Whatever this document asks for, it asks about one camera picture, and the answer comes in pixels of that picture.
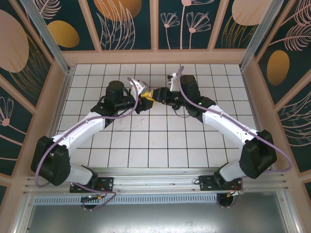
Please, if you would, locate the aluminium frame post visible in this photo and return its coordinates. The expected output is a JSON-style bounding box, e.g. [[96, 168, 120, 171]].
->
[[19, 0, 75, 75], [239, 0, 285, 71]]

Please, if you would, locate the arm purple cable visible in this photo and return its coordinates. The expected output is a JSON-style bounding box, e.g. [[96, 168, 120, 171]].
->
[[35, 77, 143, 211], [177, 66, 293, 195]]

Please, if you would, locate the thin black cable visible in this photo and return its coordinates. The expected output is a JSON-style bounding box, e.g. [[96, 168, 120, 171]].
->
[[172, 105, 195, 118]]

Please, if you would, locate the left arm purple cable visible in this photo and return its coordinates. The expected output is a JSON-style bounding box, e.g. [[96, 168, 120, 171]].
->
[[35, 77, 143, 211]]

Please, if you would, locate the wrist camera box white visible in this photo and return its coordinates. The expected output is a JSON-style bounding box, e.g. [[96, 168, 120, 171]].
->
[[167, 72, 182, 92], [128, 79, 148, 94]]

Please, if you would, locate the grey metal sheet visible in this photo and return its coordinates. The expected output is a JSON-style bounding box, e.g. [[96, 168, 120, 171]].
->
[[23, 203, 290, 233]]

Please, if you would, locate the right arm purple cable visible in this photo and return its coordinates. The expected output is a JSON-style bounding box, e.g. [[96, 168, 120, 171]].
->
[[177, 66, 293, 195]]

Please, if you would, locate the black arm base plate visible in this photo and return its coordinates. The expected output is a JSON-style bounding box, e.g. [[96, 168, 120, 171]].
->
[[199, 175, 243, 192], [69, 177, 115, 194]]

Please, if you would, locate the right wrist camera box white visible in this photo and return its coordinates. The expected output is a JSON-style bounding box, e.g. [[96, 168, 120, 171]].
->
[[167, 72, 182, 92]]

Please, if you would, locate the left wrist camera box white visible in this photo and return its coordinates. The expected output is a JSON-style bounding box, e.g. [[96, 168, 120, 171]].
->
[[128, 79, 148, 94]]

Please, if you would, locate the small wiring connector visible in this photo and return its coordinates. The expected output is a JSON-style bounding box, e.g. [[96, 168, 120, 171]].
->
[[227, 189, 244, 198], [80, 194, 108, 204]]

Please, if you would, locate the perforated grey cable duct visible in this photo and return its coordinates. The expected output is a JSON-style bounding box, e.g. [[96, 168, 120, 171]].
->
[[33, 195, 284, 205]]

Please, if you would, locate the aluminium mounting rail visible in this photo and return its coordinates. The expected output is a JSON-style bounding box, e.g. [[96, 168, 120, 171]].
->
[[23, 166, 289, 195]]

